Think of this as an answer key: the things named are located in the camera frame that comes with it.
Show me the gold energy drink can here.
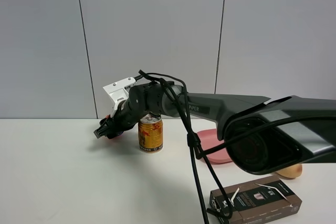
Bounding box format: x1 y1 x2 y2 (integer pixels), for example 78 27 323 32
138 113 163 153

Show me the pink square plastic plate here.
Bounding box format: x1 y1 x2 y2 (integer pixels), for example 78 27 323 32
197 129 232 165

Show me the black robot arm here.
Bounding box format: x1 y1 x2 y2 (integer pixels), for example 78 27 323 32
95 78 335 175

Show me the tan egg-shaped bread roll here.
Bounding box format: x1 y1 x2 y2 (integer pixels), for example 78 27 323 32
276 164 303 179

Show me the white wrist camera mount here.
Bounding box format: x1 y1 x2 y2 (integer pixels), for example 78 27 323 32
103 77 136 118

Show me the brown coffee capsule box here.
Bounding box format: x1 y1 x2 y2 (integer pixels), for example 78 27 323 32
209 175 302 223

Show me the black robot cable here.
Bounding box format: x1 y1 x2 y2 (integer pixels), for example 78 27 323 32
134 69 296 224

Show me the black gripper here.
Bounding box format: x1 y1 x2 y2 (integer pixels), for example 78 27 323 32
94 100 139 139

